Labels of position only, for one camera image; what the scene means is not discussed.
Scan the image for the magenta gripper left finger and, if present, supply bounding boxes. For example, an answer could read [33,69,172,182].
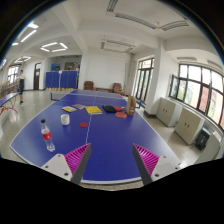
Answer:
[42,143,91,185]

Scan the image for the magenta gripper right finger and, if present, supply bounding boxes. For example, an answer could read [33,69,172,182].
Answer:
[132,144,180,186]

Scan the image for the clear plastic water bottle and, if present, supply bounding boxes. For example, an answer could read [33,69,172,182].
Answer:
[41,119,55,152]

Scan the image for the red round lid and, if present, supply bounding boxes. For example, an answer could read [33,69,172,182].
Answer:
[79,122,88,128]

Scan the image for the white paper cup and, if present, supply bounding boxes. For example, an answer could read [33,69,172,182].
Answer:
[61,114,70,126]

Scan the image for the beige cabinet near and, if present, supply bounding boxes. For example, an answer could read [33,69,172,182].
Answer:
[175,108,205,145]

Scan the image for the beige cabinet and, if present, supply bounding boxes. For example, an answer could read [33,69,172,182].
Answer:
[156,98,182,127]
[175,108,205,145]

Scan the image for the colourful small book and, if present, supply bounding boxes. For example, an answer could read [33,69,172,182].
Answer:
[62,106,77,113]

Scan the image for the beige cabinet far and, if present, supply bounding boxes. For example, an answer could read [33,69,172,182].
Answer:
[156,98,182,127]

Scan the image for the yellow book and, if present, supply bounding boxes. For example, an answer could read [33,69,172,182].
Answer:
[85,106,102,115]

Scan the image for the black bin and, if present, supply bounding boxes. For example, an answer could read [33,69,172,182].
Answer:
[195,127,210,150]

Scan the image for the grey flat booklet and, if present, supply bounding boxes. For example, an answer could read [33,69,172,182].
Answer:
[72,104,85,109]

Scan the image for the red table tennis paddle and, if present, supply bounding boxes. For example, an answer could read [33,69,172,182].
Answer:
[115,112,127,118]

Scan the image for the brown cardboard box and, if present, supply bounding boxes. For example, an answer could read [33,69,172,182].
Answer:
[126,96,136,116]

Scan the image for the black flat case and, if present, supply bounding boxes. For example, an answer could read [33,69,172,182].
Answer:
[102,105,117,113]

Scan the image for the brown armchair left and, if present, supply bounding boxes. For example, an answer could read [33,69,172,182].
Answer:
[83,81,94,90]

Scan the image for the brown armchair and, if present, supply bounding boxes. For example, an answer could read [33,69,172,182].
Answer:
[113,83,124,95]
[83,81,94,90]

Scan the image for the brown armchair right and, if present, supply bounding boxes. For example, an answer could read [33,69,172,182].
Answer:
[113,83,124,95]

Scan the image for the folded blue tennis table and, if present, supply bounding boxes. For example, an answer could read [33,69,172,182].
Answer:
[45,70,77,89]

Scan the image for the blue side table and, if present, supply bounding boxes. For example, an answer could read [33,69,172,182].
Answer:
[0,93,18,115]

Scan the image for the person in dark clothes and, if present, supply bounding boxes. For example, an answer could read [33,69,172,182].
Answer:
[19,70,25,105]

